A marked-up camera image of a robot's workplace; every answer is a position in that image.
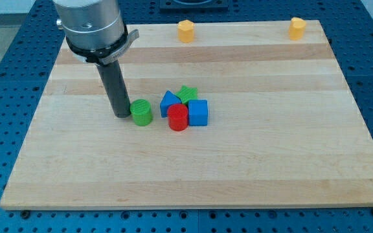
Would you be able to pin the green cylinder block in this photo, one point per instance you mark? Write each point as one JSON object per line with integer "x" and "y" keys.
{"x": 141, "y": 111}

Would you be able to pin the yellow hexagon block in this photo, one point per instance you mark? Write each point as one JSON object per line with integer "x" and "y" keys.
{"x": 185, "y": 31}

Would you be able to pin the red cylinder block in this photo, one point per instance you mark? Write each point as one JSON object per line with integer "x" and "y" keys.
{"x": 177, "y": 117}

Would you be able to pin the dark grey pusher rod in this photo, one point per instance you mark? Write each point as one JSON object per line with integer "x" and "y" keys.
{"x": 113, "y": 82}

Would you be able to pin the green star block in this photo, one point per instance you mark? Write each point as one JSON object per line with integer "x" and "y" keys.
{"x": 185, "y": 94}

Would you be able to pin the black mounting plate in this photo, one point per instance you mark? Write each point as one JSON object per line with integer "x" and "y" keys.
{"x": 172, "y": 5}

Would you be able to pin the yellow heart block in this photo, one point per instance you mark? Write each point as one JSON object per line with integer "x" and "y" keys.
{"x": 297, "y": 28}

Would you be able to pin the blue triangular block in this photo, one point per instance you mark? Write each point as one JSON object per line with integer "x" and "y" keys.
{"x": 168, "y": 99}

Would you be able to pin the blue cube block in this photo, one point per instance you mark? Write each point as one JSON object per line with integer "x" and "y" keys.
{"x": 198, "y": 112}

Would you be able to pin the wooden board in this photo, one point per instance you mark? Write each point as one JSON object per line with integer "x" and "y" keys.
{"x": 284, "y": 130}

